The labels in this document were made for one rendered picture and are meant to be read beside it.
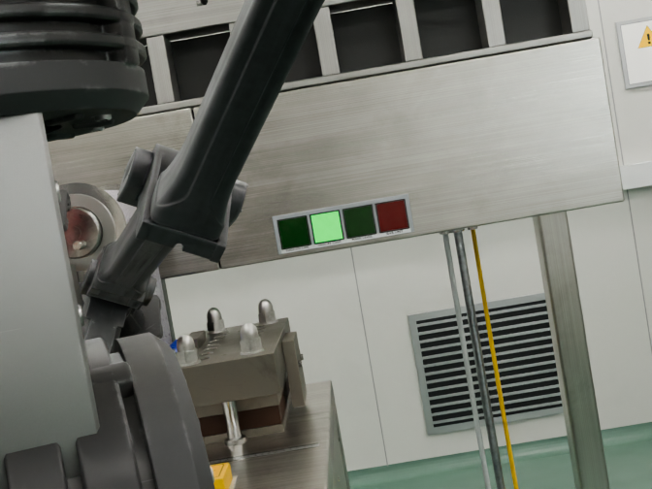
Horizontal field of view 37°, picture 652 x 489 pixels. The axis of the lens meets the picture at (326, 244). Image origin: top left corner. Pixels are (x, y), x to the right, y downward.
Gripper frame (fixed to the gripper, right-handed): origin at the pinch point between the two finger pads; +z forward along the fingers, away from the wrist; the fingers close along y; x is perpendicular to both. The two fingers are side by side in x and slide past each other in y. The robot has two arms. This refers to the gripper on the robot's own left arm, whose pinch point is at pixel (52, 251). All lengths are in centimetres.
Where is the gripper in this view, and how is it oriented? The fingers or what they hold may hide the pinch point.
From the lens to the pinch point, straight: 144.6
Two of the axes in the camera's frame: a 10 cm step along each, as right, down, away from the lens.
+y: 9.9, -1.6, -0.4
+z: 1.3, 5.9, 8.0
